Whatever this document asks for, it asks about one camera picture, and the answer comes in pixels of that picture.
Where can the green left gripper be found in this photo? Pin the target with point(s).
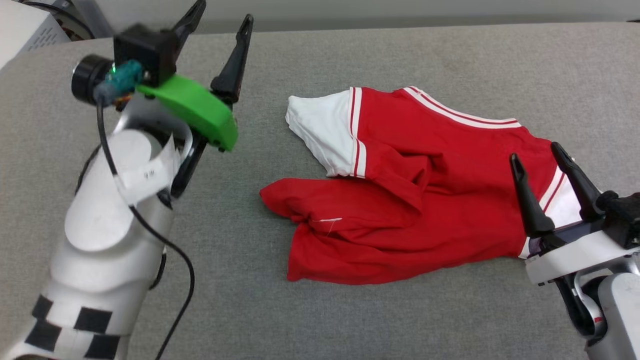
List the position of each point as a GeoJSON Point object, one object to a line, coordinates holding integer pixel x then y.
{"type": "Point", "coordinates": [200, 107]}

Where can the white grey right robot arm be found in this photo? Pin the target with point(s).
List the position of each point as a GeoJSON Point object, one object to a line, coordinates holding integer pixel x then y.
{"type": "Point", "coordinates": [620, 310]}

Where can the red and white jersey shirt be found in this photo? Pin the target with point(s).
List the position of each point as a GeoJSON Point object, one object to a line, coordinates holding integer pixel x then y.
{"type": "Point", "coordinates": [425, 215]}

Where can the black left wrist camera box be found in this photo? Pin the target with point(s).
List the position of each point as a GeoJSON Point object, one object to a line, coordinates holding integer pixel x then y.
{"type": "Point", "coordinates": [145, 50]}

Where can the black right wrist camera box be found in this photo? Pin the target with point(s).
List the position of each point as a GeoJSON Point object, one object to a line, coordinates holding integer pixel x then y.
{"type": "Point", "coordinates": [622, 217]}

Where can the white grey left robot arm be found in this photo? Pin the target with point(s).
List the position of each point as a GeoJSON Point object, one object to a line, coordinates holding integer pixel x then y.
{"type": "Point", "coordinates": [105, 240]}

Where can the white metal equipment box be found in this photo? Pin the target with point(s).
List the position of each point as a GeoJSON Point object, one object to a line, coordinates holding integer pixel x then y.
{"type": "Point", "coordinates": [25, 25]}

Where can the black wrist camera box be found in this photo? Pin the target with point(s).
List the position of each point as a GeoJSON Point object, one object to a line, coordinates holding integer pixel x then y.
{"type": "Point", "coordinates": [622, 217]}
{"type": "Point", "coordinates": [145, 50]}

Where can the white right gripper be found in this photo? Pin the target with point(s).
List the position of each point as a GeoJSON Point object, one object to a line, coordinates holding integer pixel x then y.
{"type": "Point", "coordinates": [575, 255]}

